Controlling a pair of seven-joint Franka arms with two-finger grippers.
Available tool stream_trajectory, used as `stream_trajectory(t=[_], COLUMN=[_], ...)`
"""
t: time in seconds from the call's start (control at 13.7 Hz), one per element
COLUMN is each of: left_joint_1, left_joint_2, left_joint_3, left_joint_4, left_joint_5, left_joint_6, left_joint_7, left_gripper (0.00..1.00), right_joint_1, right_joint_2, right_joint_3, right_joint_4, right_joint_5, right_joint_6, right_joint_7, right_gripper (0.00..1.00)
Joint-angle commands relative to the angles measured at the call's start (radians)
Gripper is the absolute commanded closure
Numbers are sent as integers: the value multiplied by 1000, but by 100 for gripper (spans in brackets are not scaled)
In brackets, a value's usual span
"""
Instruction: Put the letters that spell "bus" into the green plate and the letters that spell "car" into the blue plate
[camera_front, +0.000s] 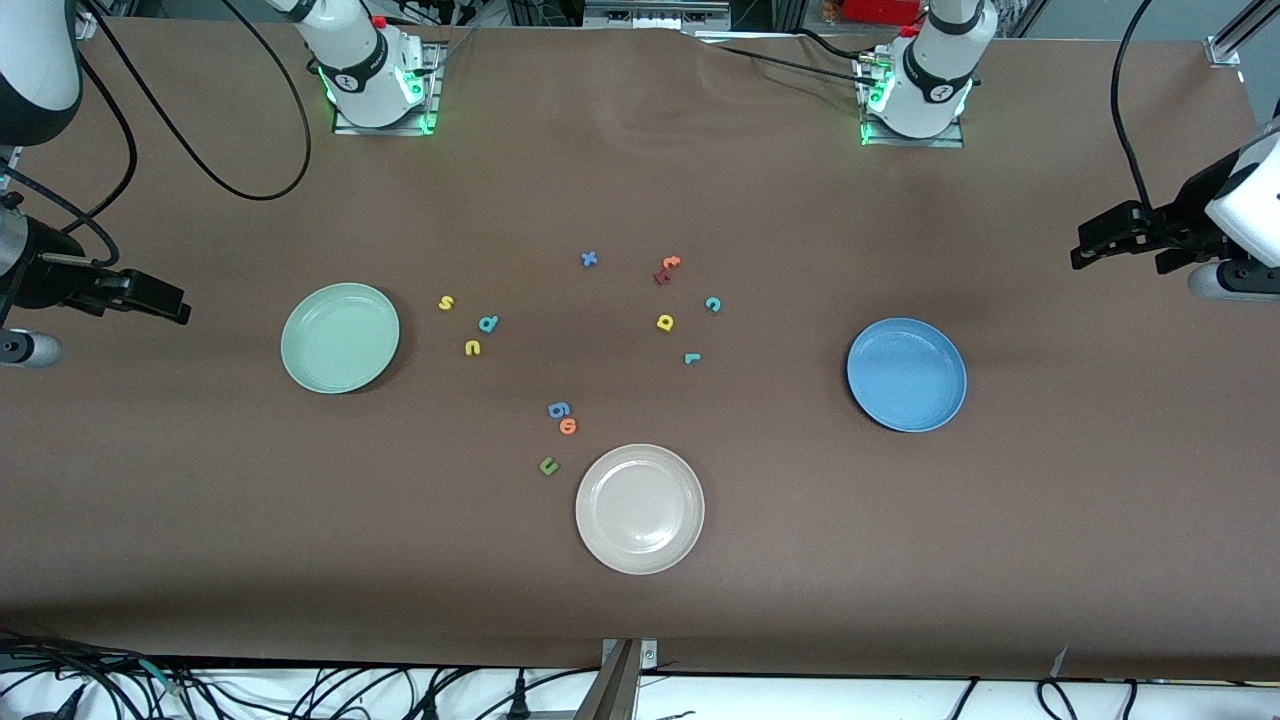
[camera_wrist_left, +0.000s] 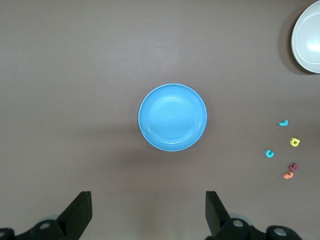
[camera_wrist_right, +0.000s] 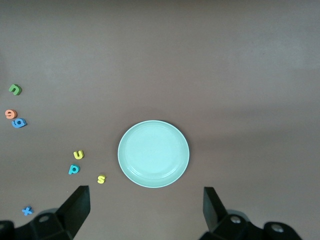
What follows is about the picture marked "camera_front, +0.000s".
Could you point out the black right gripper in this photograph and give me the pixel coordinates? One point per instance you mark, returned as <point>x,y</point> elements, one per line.
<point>40,278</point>

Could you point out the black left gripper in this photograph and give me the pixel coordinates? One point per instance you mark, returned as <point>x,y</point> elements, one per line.
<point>1187,213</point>

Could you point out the pale green plate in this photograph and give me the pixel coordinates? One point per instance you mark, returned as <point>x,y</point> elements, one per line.
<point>340,338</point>

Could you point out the blue plate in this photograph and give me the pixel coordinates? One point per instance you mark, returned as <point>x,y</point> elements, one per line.
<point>906,376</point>

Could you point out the red box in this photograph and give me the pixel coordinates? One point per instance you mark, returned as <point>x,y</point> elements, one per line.
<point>880,10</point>

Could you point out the white tape tag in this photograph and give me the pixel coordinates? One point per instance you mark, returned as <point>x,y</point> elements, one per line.
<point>1061,660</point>

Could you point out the grey metal device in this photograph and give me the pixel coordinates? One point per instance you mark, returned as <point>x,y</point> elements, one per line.
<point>655,15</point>

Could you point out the beige plate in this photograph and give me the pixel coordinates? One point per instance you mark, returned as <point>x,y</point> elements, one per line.
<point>640,510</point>

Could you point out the aluminium frame corner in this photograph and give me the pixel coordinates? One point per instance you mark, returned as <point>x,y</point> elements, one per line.
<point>1225,50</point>

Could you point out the aluminium frame rail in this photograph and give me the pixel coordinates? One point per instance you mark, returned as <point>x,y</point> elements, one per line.
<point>90,30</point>

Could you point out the metal table edge bracket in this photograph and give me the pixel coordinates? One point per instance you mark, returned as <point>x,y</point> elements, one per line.
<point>625,660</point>

